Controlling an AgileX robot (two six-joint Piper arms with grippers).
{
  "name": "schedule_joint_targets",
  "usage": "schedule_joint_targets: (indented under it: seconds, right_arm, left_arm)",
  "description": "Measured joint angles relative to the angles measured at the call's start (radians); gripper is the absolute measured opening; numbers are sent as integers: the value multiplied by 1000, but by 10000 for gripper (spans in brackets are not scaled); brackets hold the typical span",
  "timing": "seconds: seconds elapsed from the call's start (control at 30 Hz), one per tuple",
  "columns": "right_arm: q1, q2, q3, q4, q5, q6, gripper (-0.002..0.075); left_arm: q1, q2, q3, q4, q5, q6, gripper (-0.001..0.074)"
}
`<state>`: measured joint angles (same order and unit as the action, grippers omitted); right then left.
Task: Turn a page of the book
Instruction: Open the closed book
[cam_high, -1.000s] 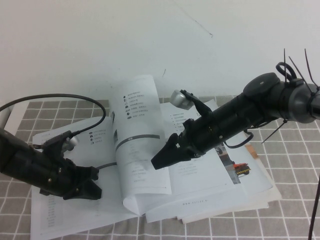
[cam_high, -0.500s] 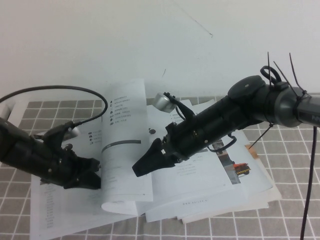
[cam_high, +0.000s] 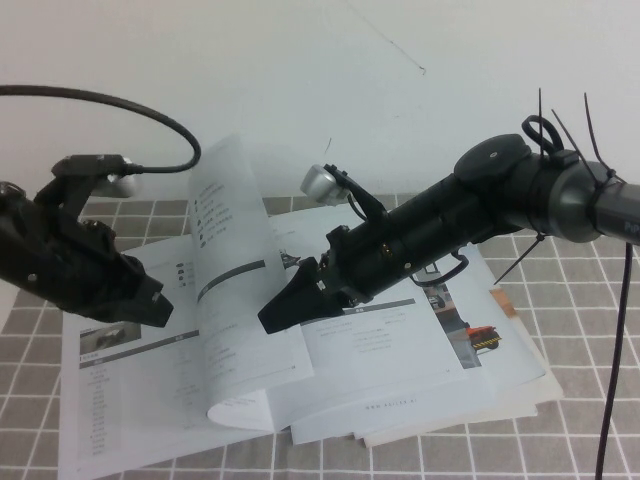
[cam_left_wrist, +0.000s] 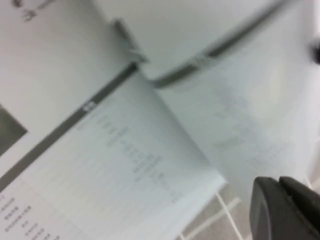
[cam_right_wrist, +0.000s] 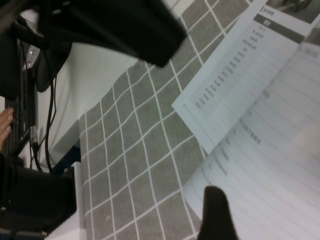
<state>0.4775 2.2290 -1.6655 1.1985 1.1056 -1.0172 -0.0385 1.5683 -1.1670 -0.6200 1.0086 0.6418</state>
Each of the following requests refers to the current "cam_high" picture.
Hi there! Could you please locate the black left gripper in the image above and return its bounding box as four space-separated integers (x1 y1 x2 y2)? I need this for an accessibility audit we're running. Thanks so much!
19 197 175 330

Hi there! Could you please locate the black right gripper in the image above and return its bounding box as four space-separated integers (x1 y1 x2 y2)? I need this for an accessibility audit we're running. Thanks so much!
257 214 420 337

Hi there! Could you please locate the white product catalogue book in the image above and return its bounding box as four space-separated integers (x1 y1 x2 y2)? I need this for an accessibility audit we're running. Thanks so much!
58 130 474 474

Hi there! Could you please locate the black zip tie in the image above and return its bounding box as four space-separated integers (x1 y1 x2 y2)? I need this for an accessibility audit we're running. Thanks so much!
550 108 619 189
536 87 551 152
582 92 612 177
492 232 545 287

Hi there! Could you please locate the cream white booklet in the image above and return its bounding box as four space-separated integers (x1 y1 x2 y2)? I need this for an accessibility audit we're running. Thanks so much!
362 239 565 449

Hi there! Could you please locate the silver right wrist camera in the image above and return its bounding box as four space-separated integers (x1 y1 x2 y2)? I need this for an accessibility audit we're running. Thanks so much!
298 164 347 208

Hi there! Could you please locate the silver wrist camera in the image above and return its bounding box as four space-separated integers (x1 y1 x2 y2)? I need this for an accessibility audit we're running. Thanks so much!
298 164 347 208
92 157 145 199

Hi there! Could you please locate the black right camera bracket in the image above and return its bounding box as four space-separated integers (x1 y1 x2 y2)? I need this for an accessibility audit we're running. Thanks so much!
323 162 390 227

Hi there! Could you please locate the black camera bracket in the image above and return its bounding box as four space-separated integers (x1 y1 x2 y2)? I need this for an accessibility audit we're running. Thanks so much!
33 153 129 227
323 162 390 227

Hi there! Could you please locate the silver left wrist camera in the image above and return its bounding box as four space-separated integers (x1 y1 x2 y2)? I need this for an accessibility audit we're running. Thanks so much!
92 157 145 199

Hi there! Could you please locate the black left camera bracket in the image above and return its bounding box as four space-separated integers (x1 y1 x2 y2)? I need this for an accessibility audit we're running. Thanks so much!
33 153 129 227

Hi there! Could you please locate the thick black left camera cable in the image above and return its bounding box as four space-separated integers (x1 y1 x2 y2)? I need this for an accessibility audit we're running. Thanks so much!
0 84 203 175

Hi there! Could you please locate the thin black right camera cable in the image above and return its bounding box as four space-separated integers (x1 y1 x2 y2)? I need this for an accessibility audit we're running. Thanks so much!
422 115 635 480

